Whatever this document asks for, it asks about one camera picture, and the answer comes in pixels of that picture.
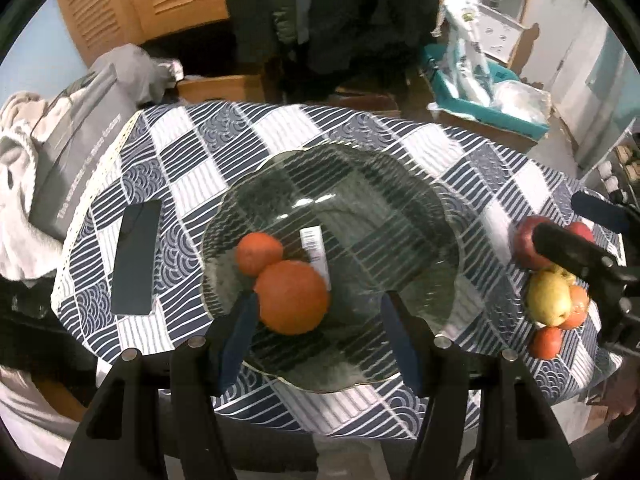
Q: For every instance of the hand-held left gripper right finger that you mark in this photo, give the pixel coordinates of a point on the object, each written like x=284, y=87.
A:
x=404, y=345

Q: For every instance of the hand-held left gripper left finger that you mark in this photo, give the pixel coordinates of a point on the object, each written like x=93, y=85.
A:
x=239, y=337

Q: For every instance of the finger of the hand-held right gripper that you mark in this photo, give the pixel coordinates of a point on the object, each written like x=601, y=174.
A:
x=570, y=250
x=602, y=212

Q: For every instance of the light red apple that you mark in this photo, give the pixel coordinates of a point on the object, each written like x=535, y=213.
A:
x=580, y=231

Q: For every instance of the medium orange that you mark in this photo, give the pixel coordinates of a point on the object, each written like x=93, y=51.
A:
x=579, y=307

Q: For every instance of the dark red apple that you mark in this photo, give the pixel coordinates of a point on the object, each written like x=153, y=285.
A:
x=525, y=247

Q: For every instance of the yellow pear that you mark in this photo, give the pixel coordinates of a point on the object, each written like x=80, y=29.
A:
x=547, y=297

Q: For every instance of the large orange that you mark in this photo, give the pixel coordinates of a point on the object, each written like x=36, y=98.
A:
x=292, y=297

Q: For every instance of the small tangerine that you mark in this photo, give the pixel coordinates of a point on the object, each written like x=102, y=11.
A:
x=546, y=342

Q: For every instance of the clear glass plate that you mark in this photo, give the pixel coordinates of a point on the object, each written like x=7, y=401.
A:
x=375, y=240

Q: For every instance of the white jar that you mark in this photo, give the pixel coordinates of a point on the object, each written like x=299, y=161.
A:
x=607, y=169
x=613, y=186

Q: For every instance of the metal storage rack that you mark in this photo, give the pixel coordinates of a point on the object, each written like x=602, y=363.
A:
x=627, y=160

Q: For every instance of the small orange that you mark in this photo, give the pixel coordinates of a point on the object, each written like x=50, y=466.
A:
x=257, y=252

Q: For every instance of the white sticker label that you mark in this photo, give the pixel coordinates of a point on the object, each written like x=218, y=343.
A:
x=312, y=245

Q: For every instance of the black smartphone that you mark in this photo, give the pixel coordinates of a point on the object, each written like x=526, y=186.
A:
x=135, y=260

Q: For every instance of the clear plastic bag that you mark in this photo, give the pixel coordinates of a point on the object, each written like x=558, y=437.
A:
x=522, y=102

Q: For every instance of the large cardboard box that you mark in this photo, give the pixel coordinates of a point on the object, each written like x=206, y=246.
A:
x=480, y=130

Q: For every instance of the blue white patterned tablecloth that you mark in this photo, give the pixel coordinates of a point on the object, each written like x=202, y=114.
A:
x=200, y=180

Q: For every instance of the teal box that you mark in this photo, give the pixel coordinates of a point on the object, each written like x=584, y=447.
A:
x=450, y=95

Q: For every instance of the white wooden shelf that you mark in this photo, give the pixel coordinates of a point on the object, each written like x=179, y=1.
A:
x=505, y=30

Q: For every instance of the white teal printed plastic bag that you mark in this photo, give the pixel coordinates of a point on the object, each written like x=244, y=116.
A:
x=465, y=45

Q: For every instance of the flat cardboard box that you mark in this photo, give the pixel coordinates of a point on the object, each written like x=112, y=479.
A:
x=365, y=102

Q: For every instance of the small cardboard box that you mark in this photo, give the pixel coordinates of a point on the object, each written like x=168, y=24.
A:
x=220, y=89

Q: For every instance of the grey printed bag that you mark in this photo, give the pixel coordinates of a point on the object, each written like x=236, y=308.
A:
x=85, y=130

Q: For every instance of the white grey towel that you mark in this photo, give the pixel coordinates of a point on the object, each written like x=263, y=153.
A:
x=15, y=160

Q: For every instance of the dark hanging jackets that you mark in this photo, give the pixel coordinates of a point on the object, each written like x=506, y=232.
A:
x=340, y=15

